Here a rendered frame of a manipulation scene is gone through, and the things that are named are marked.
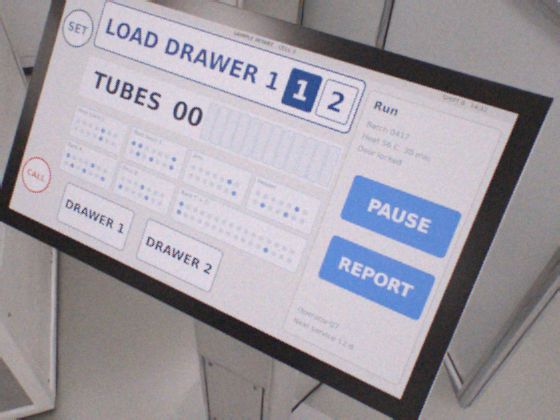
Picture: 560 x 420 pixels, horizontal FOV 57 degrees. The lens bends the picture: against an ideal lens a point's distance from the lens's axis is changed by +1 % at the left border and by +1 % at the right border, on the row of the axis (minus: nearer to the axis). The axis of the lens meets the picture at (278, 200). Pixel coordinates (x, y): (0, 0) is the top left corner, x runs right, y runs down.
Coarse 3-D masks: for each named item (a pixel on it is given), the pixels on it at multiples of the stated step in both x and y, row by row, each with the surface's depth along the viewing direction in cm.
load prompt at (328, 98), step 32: (96, 32) 56; (128, 32) 54; (160, 32) 53; (192, 32) 52; (160, 64) 53; (192, 64) 52; (224, 64) 51; (256, 64) 50; (288, 64) 49; (256, 96) 50; (288, 96) 49; (320, 96) 48; (352, 96) 47
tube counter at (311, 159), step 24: (192, 96) 52; (168, 120) 53; (192, 120) 52; (216, 120) 51; (240, 120) 51; (264, 120) 50; (216, 144) 51; (240, 144) 51; (264, 144) 50; (288, 144) 49; (312, 144) 48; (336, 144) 48; (288, 168) 49; (312, 168) 48
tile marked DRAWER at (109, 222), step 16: (64, 192) 57; (80, 192) 57; (64, 208) 57; (80, 208) 57; (96, 208) 56; (112, 208) 55; (128, 208) 55; (64, 224) 58; (80, 224) 57; (96, 224) 56; (112, 224) 56; (128, 224) 55; (112, 240) 56
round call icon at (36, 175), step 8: (24, 160) 59; (32, 160) 59; (40, 160) 58; (48, 160) 58; (24, 168) 59; (32, 168) 59; (40, 168) 58; (48, 168) 58; (24, 176) 59; (32, 176) 59; (40, 176) 58; (48, 176) 58; (24, 184) 59; (32, 184) 59; (40, 184) 58; (48, 184) 58; (32, 192) 59; (40, 192) 58
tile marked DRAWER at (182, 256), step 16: (160, 224) 54; (144, 240) 54; (160, 240) 54; (176, 240) 53; (192, 240) 53; (144, 256) 54; (160, 256) 54; (176, 256) 53; (192, 256) 53; (208, 256) 52; (176, 272) 53; (192, 272) 53; (208, 272) 52; (208, 288) 52
